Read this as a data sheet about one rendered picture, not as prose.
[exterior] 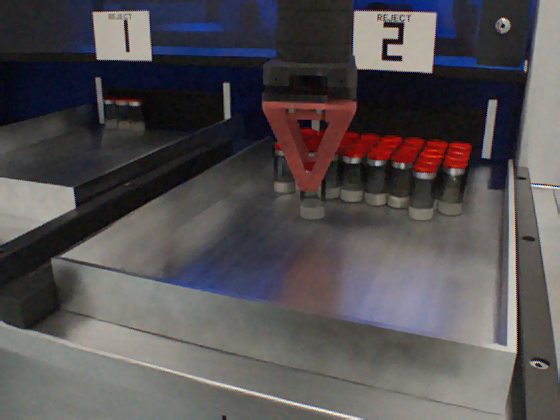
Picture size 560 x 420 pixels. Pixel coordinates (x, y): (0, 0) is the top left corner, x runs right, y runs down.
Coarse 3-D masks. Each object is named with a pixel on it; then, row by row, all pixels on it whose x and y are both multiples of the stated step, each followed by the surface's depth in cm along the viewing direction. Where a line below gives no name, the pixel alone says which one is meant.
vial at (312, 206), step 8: (320, 184) 46; (304, 192) 46; (312, 192) 46; (320, 192) 46; (304, 200) 46; (312, 200) 46; (320, 200) 46; (304, 208) 47; (312, 208) 46; (320, 208) 47; (304, 216) 47; (312, 216) 47; (320, 216) 47
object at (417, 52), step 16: (368, 16) 57; (384, 16) 56; (400, 16) 55; (416, 16) 55; (432, 16) 54; (368, 32) 57; (384, 32) 57; (416, 32) 55; (432, 32) 55; (368, 48) 58; (400, 48) 57; (416, 48) 56; (432, 48) 55; (368, 64) 58; (384, 64) 58; (400, 64) 57; (416, 64) 57; (432, 64) 56
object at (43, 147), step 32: (0, 128) 67; (32, 128) 72; (64, 128) 78; (96, 128) 81; (224, 128) 70; (0, 160) 65; (32, 160) 65; (64, 160) 65; (96, 160) 65; (128, 160) 65; (160, 160) 57; (0, 192) 48; (32, 192) 47; (64, 192) 45; (96, 192) 48
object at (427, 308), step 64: (192, 192) 47; (256, 192) 54; (512, 192) 44; (64, 256) 33; (128, 256) 39; (192, 256) 40; (256, 256) 40; (320, 256) 40; (384, 256) 40; (448, 256) 40; (512, 256) 33; (128, 320) 32; (192, 320) 30; (256, 320) 28; (320, 320) 27; (384, 320) 32; (448, 320) 32; (512, 320) 26; (384, 384) 27; (448, 384) 25
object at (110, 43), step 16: (96, 16) 68; (112, 16) 68; (128, 16) 67; (144, 16) 66; (96, 32) 69; (112, 32) 68; (144, 32) 67; (96, 48) 70; (112, 48) 69; (144, 48) 67
